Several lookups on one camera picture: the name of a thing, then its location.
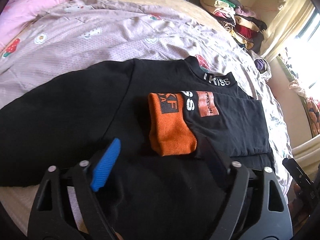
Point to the cream window curtain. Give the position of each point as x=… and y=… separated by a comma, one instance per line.
x=288, y=22

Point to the pink strawberry print duvet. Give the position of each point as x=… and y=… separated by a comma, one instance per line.
x=82, y=33

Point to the pile of folded clothes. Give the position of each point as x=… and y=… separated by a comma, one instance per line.
x=245, y=27

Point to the pink blanket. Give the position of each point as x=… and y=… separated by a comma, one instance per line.
x=17, y=14

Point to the bag with purple clothes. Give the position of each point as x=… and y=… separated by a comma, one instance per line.
x=261, y=64

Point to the black sweatshirt with orange cuffs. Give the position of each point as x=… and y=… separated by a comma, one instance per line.
x=160, y=186

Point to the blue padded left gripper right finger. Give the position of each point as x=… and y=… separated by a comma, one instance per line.
x=218, y=164

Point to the person's right hand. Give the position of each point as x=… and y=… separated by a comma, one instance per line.
x=299, y=196

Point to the clothes on window sill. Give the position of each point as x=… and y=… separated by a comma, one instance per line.
x=310, y=105

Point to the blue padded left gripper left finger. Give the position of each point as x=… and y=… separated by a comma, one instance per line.
x=103, y=167

